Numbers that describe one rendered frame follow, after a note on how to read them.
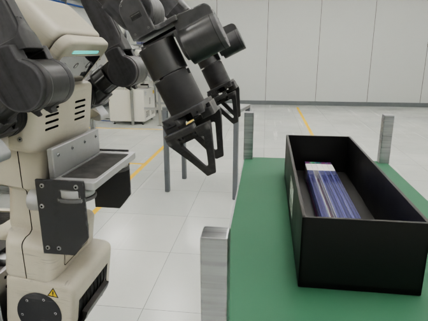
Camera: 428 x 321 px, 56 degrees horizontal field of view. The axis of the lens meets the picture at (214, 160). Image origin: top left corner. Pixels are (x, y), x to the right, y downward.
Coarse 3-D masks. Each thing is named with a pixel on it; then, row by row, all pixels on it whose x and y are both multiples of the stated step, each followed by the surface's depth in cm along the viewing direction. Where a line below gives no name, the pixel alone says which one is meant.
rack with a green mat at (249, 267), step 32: (384, 128) 121; (256, 160) 126; (384, 160) 123; (256, 192) 98; (416, 192) 98; (256, 224) 80; (288, 224) 80; (224, 256) 42; (256, 256) 68; (288, 256) 68; (224, 288) 43; (256, 288) 59; (288, 288) 59; (224, 320) 44; (256, 320) 52; (288, 320) 52; (320, 320) 52; (352, 320) 52; (384, 320) 52; (416, 320) 52
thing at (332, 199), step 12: (312, 168) 102; (324, 168) 102; (312, 180) 93; (324, 180) 93; (336, 180) 93; (312, 192) 88; (324, 192) 85; (336, 192) 85; (324, 204) 78; (336, 204) 78; (348, 204) 78; (324, 216) 73; (336, 216) 73; (348, 216) 73
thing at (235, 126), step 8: (240, 104) 371; (248, 104) 371; (184, 144) 403; (168, 152) 367; (168, 160) 369; (184, 160) 408; (168, 168) 370; (184, 168) 410; (232, 168) 349; (168, 176) 372; (184, 176) 413; (232, 176) 351; (168, 184) 373; (232, 184) 353; (232, 192) 355
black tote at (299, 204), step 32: (288, 160) 96; (320, 160) 111; (352, 160) 102; (288, 192) 91; (352, 192) 94; (384, 192) 74; (320, 224) 56; (352, 224) 55; (384, 224) 55; (416, 224) 54; (320, 256) 57; (352, 256) 56; (384, 256) 56; (416, 256) 55; (320, 288) 58; (352, 288) 58; (384, 288) 57; (416, 288) 56
